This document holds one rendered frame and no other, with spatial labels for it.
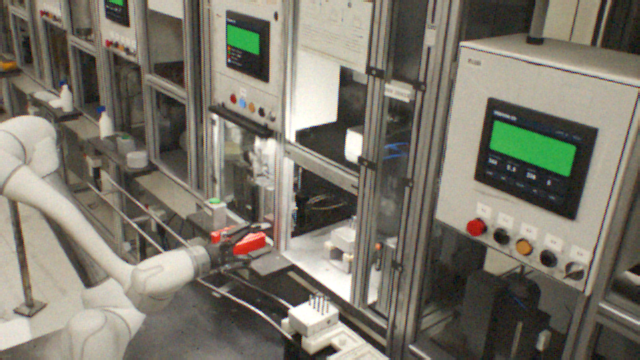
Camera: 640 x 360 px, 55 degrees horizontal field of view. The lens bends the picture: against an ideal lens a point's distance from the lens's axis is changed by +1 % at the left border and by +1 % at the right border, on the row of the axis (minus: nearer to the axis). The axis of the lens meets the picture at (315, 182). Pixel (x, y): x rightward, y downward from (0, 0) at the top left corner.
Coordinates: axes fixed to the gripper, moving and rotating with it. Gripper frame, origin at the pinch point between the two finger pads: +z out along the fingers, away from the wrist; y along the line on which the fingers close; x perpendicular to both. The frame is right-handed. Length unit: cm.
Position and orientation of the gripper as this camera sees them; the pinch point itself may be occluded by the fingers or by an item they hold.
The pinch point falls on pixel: (262, 239)
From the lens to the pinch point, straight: 190.2
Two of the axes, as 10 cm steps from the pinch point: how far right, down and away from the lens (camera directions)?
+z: 7.7, -2.2, 6.0
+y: 0.5, -9.1, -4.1
